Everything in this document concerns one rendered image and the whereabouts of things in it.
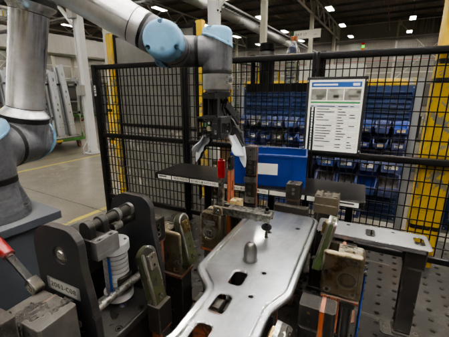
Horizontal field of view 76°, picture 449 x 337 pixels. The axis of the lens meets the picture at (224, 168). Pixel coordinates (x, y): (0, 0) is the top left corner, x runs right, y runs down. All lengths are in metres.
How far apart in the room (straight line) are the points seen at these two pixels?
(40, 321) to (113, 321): 0.17
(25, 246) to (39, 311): 0.33
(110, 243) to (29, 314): 0.14
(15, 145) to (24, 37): 0.26
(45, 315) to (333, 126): 1.10
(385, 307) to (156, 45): 1.05
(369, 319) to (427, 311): 0.21
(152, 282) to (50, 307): 0.17
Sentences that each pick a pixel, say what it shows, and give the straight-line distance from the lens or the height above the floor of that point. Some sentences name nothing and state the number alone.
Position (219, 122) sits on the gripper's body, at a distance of 0.73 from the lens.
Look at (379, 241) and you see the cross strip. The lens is 0.91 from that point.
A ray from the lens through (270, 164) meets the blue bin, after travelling 1.14.
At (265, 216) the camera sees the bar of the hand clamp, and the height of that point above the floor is 1.07.
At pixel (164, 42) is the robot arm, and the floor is 1.48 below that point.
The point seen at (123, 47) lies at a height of 1.85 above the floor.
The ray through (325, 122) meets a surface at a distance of 1.27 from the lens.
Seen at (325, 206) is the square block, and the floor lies 1.03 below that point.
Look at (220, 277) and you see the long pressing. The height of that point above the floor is 1.00.
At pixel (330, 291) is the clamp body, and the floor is 0.94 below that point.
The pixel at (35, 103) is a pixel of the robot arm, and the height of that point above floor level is 1.37.
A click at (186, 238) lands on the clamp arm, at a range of 0.72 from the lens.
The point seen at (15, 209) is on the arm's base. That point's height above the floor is 1.13.
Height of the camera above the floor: 1.39
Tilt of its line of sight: 15 degrees down
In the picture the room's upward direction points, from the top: straight up
